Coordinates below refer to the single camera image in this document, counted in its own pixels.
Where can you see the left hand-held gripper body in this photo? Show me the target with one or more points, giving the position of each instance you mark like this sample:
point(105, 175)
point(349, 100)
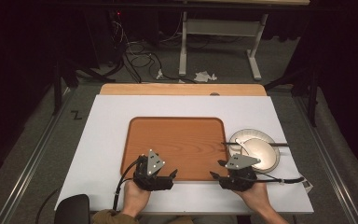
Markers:
point(150, 183)

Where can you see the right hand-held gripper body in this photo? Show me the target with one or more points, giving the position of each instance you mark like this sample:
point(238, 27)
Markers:
point(239, 182)

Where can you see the person's left hand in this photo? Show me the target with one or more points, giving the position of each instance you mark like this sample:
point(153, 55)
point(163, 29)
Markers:
point(135, 199)

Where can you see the person's right hand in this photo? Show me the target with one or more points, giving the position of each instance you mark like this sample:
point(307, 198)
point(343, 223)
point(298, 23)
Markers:
point(258, 196)

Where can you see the white spoon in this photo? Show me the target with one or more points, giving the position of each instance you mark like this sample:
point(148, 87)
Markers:
point(240, 143)

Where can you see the brown wooden tray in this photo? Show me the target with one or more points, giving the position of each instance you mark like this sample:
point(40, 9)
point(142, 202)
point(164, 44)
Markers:
point(180, 143)

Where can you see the shiny pale bowl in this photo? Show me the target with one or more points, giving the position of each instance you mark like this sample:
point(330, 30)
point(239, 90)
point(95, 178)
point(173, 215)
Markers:
point(262, 152)

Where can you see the dark chopsticks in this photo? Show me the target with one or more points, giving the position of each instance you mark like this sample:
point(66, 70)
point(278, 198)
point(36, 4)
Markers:
point(279, 144)

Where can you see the white table board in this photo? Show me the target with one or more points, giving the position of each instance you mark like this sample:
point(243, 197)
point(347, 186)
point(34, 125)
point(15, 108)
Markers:
point(105, 140)

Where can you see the black chair back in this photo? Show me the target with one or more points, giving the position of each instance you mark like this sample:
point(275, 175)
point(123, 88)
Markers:
point(73, 210)

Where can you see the crumpled white paper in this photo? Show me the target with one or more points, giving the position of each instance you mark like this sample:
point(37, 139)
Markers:
point(203, 76)

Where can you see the small white paper scrap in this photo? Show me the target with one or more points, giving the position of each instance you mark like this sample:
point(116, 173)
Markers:
point(159, 74)

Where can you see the black metal stand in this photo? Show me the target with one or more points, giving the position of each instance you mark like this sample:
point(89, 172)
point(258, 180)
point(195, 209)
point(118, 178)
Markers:
point(312, 93)
point(57, 87)

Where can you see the metal floor rail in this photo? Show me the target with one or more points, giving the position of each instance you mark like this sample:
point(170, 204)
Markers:
point(31, 161)
point(326, 155)

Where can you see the white metal desk frame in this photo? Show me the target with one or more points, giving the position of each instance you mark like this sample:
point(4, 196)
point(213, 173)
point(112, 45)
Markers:
point(220, 27)

